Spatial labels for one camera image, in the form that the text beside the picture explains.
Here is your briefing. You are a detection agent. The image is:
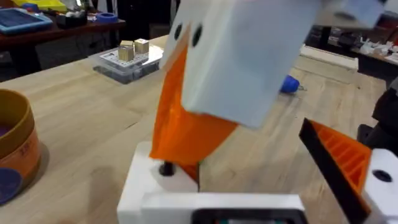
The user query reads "blue flat tray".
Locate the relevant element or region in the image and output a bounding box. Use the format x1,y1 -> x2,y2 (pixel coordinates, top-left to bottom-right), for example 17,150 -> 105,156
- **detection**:
0,7 -> 53,35

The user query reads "bare white left gripper left finger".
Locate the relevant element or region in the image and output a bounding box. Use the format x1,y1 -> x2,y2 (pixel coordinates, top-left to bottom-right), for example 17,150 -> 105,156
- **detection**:
117,141 -> 200,224

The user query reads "black screw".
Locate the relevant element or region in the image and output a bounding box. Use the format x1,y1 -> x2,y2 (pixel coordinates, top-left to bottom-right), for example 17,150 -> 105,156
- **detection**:
159,161 -> 176,177

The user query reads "blue electric screwdriver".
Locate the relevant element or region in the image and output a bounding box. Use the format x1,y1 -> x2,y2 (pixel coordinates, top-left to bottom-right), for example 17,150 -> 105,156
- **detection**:
279,74 -> 307,94

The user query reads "yellow flat tray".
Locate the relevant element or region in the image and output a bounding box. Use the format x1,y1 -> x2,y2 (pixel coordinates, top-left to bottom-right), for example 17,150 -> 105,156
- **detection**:
11,0 -> 68,13

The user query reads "white orange left gripper right finger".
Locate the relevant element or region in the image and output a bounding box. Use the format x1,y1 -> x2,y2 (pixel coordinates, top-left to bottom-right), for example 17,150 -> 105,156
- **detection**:
298,118 -> 398,224

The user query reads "finger of the white orange right gripper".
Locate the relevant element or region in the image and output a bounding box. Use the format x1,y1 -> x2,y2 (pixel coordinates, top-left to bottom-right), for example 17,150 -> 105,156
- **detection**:
174,0 -> 323,164
149,0 -> 193,162

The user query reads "black box with small parts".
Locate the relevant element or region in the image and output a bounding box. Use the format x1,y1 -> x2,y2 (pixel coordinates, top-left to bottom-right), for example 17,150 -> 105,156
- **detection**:
55,9 -> 88,29

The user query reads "cluttered dark work table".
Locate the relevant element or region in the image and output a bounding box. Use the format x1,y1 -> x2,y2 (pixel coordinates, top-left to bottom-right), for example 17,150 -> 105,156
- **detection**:
306,18 -> 398,80

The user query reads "dark red-brown side table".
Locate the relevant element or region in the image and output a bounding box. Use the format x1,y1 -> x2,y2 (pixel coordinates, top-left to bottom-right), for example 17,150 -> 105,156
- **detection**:
0,17 -> 126,77

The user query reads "clear box with wooden cubes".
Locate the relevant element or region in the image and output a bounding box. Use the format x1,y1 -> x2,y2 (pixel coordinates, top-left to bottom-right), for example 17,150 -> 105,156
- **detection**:
88,37 -> 165,85

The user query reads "orange round tub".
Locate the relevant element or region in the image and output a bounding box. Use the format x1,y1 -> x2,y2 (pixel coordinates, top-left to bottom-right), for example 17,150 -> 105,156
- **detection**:
0,88 -> 43,206

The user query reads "blue tape roll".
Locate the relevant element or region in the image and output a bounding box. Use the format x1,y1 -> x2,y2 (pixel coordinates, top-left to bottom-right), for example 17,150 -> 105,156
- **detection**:
95,11 -> 119,24

